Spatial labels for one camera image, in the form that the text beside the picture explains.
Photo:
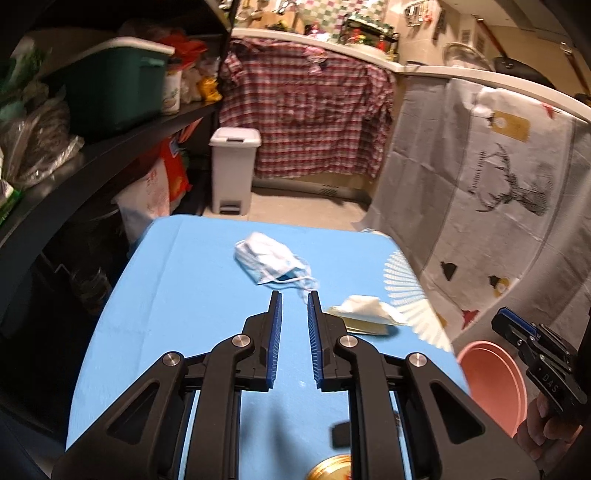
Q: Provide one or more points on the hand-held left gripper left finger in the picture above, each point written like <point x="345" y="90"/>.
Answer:
<point x="275" y="341"/>

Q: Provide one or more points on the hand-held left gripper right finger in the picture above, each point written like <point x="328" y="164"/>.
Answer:
<point x="315" y="341"/>

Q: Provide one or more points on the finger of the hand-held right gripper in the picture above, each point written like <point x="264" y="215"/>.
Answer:
<point x="510" y="323"/>

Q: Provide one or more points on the pink plastic basin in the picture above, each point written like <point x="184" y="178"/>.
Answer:
<point x="489" y="383"/>

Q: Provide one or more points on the blue face mask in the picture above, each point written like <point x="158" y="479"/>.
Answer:
<point x="263" y="256"/>

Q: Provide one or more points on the person's right hand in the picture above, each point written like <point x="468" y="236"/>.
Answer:
<point x="535" y="434"/>

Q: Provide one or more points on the tan paper wrapper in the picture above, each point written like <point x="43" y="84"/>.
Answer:
<point x="369" y="329"/>

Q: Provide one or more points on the crumpled white napkin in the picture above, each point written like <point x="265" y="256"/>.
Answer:
<point x="364" y="307"/>

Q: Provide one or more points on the blue tablecloth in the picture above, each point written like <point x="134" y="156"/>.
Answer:
<point x="184" y="286"/>

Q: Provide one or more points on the white deer print cloth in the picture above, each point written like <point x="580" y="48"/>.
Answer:
<point x="485" y="207"/>

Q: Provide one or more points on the gold metal lid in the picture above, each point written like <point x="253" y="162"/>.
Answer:
<point x="332" y="468"/>

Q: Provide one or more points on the white pedal bin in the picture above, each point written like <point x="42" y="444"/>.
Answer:
<point x="233" y="170"/>

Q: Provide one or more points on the white sack with red print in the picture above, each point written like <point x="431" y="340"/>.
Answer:
<point x="145" y="203"/>

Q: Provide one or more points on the orange printed bag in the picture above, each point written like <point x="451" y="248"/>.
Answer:
<point x="175" y="170"/>

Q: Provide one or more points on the red plaid shirt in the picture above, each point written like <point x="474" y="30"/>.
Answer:
<point x="309" y="106"/>

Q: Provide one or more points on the black frying pan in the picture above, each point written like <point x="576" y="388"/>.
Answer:
<point x="521" y="69"/>

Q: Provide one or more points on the black shelf rack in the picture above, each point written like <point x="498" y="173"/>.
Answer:
<point x="115" y="138"/>

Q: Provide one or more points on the yellow snack packet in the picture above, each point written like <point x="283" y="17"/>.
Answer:
<point x="208" y="90"/>

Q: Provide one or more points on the white jar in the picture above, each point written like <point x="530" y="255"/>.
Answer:
<point x="171" y="90"/>

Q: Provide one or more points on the green storage box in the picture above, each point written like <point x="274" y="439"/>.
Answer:
<point x="115" y="87"/>

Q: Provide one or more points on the green and white packet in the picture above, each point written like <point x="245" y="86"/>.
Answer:
<point x="9" y="201"/>

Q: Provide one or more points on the red bag on shelf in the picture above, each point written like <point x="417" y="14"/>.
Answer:
<point x="182" y="46"/>

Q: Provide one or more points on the clear bag of dark goods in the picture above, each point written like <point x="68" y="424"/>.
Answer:
<point x="39" y="138"/>

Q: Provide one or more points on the green decorated box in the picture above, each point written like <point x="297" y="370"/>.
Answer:
<point x="371" y="34"/>

